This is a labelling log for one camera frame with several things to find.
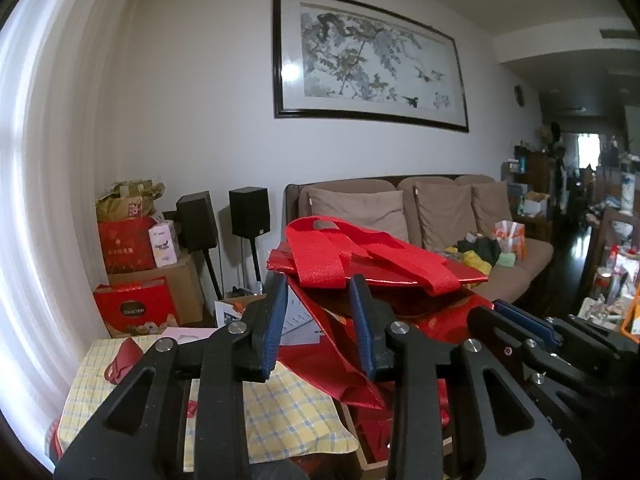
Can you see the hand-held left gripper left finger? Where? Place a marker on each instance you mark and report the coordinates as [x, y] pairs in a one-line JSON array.
[[272, 330]]

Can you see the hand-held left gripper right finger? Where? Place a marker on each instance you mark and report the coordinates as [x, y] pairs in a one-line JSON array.
[[362, 330]]

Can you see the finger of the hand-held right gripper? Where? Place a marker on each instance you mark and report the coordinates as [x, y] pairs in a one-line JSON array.
[[530, 325], [500, 340]]

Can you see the glossy red tote bag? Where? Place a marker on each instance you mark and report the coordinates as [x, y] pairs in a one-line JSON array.
[[380, 260]]

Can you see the large cardboard box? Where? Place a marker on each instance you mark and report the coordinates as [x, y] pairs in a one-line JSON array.
[[367, 465]]

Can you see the white printed carton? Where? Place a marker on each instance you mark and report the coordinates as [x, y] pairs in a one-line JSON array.
[[300, 320]]

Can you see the cardboard box of clutter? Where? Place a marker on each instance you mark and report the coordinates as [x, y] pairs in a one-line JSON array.
[[252, 301]]

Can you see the brown sofa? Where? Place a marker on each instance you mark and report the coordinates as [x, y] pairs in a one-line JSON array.
[[530, 265]]

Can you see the light green packet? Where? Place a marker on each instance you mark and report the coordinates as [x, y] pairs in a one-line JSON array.
[[506, 260]]

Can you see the black speaker stand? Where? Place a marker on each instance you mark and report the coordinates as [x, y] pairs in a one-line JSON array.
[[252, 260], [212, 275]]

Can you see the yellow cloth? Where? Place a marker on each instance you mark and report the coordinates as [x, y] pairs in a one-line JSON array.
[[475, 262]]

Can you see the orange white paper bag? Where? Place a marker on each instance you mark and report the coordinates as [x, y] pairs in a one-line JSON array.
[[510, 240]]

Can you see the yellow plaid tablecloth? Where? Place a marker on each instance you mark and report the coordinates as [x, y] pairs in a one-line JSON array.
[[280, 420]]

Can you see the black cloth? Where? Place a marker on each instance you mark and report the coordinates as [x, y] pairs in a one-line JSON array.
[[480, 247]]

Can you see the pile of assorted household clutter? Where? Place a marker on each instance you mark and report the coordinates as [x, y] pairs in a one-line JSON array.
[[615, 285]]

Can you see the brown cardboard carton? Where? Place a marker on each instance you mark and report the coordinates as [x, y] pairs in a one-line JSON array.
[[185, 290]]

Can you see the beige sofa cushion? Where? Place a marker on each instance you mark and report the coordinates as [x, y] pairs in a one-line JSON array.
[[445, 215], [492, 205], [360, 210]]

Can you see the black speaker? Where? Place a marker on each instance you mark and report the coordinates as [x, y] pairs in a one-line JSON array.
[[197, 220], [250, 210]]

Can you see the white pink tissue pack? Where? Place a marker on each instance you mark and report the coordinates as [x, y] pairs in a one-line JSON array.
[[164, 245]]

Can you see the red box black oval label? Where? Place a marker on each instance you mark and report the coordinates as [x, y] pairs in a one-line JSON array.
[[135, 307]]

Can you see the dark wooden cabinet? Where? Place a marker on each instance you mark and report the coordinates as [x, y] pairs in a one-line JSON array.
[[537, 175]]

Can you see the dark red paper gift bag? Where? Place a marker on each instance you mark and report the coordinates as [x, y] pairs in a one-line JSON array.
[[125, 360]]

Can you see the red gold printed gift box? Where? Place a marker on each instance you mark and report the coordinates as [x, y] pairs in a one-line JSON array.
[[125, 247]]

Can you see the blue white vase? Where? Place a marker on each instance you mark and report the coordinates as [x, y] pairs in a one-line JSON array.
[[629, 185]]

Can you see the gold paper bag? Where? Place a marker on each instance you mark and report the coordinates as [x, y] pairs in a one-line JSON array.
[[130, 200]]

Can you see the white curtain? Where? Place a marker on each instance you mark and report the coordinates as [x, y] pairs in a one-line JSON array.
[[50, 185]]

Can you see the framed ink painting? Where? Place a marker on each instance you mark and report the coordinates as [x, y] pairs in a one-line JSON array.
[[370, 60]]

